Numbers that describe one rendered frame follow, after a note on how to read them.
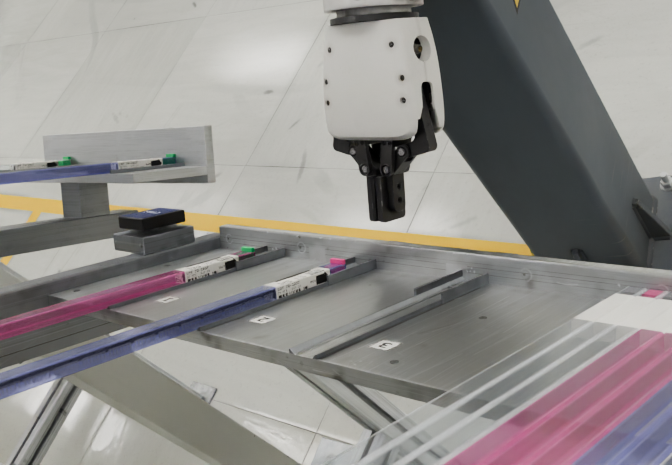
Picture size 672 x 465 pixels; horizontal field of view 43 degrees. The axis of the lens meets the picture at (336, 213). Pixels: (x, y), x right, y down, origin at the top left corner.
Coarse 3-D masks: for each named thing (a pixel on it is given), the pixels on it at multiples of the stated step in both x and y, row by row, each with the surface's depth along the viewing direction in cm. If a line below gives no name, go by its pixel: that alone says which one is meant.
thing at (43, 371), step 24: (336, 264) 70; (264, 288) 64; (192, 312) 59; (216, 312) 60; (120, 336) 55; (144, 336) 56; (168, 336) 57; (48, 360) 51; (72, 360) 52; (96, 360) 53; (0, 384) 48; (24, 384) 49
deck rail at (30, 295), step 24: (216, 240) 85; (96, 264) 77; (120, 264) 77; (144, 264) 79; (0, 288) 70; (24, 288) 70; (48, 288) 72; (0, 312) 69; (24, 312) 70; (24, 336) 70; (48, 336) 72; (72, 336) 74; (96, 336) 76; (0, 360) 69; (24, 360) 71
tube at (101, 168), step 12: (168, 156) 99; (48, 168) 87; (60, 168) 88; (72, 168) 89; (84, 168) 90; (96, 168) 91; (108, 168) 92; (120, 168) 93; (0, 180) 83; (12, 180) 84; (24, 180) 85; (36, 180) 86
